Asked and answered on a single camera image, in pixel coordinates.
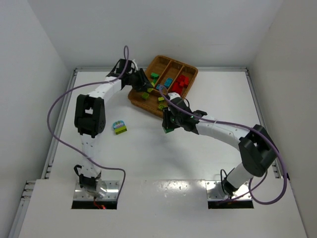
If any green yellow notched lego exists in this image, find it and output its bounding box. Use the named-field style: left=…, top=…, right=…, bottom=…
left=164, top=128, right=174, bottom=133

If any lime piece of split lego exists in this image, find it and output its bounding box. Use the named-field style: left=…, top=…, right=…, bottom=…
left=141, top=92, right=150, bottom=100

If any green lime lego pair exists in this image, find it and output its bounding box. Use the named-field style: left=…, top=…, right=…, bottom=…
left=158, top=104, right=166, bottom=111

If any long cyan lego brick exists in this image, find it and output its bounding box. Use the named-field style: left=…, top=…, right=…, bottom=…
left=163, top=78, right=173, bottom=88

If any small red lego brick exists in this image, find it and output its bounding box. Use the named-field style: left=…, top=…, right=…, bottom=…
left=182, top=76, right=189, bottom=87

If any cyan lime lego stack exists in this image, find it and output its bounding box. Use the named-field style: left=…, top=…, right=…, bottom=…
left=112, top=120, right=127, bottom=135

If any red top lego stack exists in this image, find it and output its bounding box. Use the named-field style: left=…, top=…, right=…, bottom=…
left=175, top=88, right=184, bottom=97

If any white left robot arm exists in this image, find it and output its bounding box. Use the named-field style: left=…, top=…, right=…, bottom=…
left=74, top=59, right=154, bottom=193

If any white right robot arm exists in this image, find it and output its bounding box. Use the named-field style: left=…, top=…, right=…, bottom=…
left=162, top=92, right=276, bottom=196

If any green lego in tray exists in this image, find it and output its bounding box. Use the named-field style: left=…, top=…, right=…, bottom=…
left=151, top=72, right=159, bottom=79

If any brown wicker divided tray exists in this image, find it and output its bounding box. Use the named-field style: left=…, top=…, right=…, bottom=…
left=128, top=56, right=198, bottom=118

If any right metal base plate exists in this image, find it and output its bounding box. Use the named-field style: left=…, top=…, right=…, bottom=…
left=206, top=180, right=253, bottom=201

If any metal base plate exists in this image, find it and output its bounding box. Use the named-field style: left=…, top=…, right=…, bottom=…
left=73, top=180, right=120, bottom=201
left=206, top=180, right=253, bottom=201

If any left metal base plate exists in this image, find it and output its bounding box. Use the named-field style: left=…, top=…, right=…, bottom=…
left=73, top=180, right=120, bottom=201

